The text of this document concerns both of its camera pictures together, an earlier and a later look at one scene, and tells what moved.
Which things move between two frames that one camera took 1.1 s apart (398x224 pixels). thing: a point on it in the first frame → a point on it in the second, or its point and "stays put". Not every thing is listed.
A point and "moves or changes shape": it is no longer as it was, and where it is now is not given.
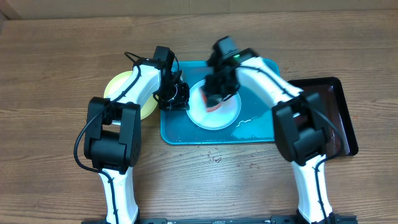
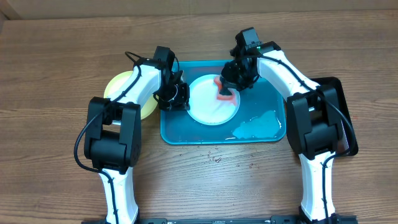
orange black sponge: (208, 108) moves or changes shape
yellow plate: (146, 109) stays put
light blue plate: (203, 117) stays put
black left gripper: (182, 103) stays put
